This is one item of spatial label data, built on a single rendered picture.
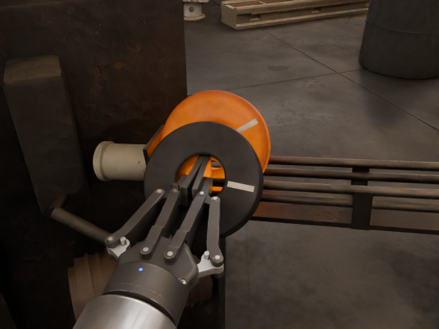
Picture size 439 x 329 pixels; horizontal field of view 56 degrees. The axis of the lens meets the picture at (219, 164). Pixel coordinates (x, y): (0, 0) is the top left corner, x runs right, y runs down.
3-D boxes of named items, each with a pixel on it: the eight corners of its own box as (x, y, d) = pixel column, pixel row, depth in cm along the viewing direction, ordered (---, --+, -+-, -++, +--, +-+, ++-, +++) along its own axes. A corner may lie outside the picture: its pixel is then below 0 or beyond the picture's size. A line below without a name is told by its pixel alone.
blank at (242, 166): (138, 226, 56) (127, 224, 53) (169, 120, 59) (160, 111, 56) (249, 254, 51) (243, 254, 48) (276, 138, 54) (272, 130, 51)
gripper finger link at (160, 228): (156, 280, 43) (143, 278, 43) (183, 207, 51) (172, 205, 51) (151, 255, 40) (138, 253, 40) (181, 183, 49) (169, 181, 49)
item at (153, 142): (173, 184, 66) (161, 124, 61) (177, 184, 66) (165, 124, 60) (157, 213, 60) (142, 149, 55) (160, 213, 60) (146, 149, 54)
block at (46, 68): (41, 185, 75) (3, 55, 62) (86, 176, 77) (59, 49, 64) (42, 221, 66) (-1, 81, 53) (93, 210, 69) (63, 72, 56)
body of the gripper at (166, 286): (100, 333, 40) (137, 260, 47) (183, 352, 38) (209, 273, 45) (82, 284, 35) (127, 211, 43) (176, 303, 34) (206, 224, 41)
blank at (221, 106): (198, 216, 61) (191, 220, 58) (151, 125, 63) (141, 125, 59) (291, 168, 57) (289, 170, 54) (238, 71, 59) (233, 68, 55)
